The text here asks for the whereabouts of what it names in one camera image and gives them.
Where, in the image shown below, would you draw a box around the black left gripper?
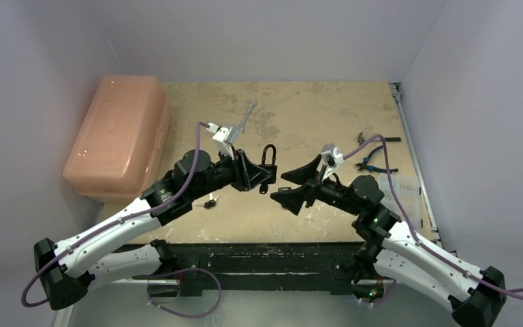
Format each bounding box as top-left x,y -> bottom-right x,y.
189,145 -> 270,201

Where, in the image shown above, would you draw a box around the black key bunch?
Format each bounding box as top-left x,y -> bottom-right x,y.
196,193 -> 220,210

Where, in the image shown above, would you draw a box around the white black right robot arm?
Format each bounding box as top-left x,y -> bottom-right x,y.
270,157 -> 507,326

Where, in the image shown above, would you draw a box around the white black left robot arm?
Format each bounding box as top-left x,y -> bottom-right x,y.
33,150 -> 277,310

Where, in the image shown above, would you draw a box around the silver open-end wrench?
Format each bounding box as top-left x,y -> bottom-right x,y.
237,101 -> 257,133

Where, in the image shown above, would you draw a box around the clear plastic screw organizer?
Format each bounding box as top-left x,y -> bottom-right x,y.
377,174 -> 424,233

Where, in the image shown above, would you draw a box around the pink translucent plastic box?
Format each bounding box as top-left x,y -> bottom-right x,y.
63,75 -> 170,202

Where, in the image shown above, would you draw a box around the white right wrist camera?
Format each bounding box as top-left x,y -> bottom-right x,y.
320,143 -> 344,181

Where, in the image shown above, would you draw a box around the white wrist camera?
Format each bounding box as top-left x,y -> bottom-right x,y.
320,143 -> 344,181
206,123 -> 244,160

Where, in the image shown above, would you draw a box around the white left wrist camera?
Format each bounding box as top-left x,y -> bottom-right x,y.
206,123 -> 244,160

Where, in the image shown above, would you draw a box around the blue-handled pliers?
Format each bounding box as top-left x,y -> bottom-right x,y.
355,144 -> 400,174

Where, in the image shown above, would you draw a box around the small black-handled hammer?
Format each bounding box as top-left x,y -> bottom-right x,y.
358,131 -> 402,145

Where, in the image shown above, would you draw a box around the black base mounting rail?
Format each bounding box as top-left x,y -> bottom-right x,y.
121,241 -> 380,299

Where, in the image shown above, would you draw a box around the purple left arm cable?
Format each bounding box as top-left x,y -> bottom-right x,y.
20,121 -> 212,309

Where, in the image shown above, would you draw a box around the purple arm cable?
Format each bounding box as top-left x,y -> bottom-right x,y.
20,121 -> 212,309
343,134 -> 523,304

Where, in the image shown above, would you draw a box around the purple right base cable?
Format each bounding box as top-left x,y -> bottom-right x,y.
356,279 -> 398,308

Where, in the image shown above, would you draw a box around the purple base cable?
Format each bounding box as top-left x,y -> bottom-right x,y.
146,266 -> 223,319
356,279 -> 398,308

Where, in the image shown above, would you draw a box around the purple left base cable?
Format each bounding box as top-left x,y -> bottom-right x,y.
146,266 -> 223,319

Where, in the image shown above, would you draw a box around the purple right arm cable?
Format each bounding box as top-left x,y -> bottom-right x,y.
343,134 -> 523,304

